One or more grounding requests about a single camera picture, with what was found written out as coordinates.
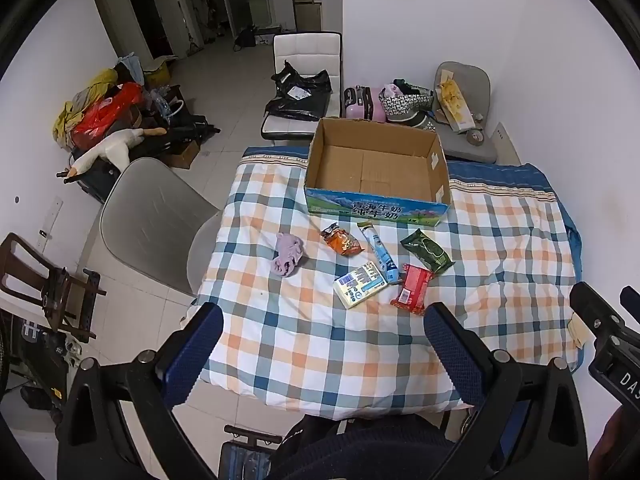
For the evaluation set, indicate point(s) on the cream printed cloth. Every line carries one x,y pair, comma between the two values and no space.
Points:
578,330

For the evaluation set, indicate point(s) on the striped dark bag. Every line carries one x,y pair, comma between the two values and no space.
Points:
415,122

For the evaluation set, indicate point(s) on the red plastic bag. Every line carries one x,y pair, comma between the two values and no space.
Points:
107,110

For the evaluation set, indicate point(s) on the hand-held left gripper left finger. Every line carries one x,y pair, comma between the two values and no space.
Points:
195,355

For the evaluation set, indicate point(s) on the dark wooden chair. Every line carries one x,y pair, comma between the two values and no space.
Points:
55,290

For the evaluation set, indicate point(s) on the beige flat board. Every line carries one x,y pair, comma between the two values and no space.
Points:
501,137

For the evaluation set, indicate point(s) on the person's dark blue clothing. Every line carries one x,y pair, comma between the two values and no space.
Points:
360,450

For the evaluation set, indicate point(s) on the white wall outlet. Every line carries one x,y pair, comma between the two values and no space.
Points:
50,222

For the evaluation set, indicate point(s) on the yellow cloth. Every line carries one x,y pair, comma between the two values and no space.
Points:
100,80

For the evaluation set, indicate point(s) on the black plastic bag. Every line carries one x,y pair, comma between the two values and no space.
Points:
300,105

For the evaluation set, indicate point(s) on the purple cloth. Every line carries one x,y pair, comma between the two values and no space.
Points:
287,255

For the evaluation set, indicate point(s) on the tape roll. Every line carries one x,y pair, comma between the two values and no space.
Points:
474,136

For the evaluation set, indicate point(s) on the pink suitcase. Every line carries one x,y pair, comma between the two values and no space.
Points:
367,105

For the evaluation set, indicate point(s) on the grey fabric chair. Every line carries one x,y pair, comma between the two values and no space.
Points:
470,147

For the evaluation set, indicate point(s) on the yellow bin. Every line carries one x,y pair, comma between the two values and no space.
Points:
157,77

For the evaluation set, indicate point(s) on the blue tube packet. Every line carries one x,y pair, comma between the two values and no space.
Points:
381,255

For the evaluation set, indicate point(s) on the yellow printed flat box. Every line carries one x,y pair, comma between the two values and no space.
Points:
455,105

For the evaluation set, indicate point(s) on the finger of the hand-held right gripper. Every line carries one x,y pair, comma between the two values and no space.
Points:
631,301
592,307

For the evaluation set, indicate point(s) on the person's right hand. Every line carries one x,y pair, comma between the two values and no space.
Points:
617,447

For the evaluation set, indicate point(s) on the grey shell chair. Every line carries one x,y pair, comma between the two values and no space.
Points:
150,215

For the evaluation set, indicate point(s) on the white cabinet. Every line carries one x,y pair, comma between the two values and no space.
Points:
331,10

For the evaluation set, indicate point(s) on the orange snack packet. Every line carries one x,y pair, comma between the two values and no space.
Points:
342,241

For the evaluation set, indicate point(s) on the white goose plush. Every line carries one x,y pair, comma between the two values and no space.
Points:
115,147

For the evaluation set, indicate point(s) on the black equipment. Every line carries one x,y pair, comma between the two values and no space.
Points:
35,360

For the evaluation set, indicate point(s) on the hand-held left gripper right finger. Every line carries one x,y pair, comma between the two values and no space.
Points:
452,355

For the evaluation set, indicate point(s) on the red packet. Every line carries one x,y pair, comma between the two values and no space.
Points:
412,290

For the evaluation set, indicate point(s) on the light blue cloth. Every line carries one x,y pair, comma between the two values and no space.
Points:
132,62

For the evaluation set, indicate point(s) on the green packet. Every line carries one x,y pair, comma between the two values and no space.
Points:
427,251

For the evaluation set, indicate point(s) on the white tissue pack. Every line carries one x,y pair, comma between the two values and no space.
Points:
360,285

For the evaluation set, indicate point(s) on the black luggage pile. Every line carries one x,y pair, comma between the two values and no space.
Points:
175,135

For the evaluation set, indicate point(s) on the patterned tote bag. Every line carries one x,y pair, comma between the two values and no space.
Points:
400,102

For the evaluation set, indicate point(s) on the black floor bag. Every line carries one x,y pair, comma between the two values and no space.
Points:
246,37

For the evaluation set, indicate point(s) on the plaid blanket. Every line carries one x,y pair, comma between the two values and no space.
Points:
325,350

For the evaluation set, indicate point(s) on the white padded chair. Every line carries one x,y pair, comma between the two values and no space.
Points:
305,47

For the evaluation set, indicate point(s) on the small brown cardboard box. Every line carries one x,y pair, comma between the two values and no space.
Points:
182,155

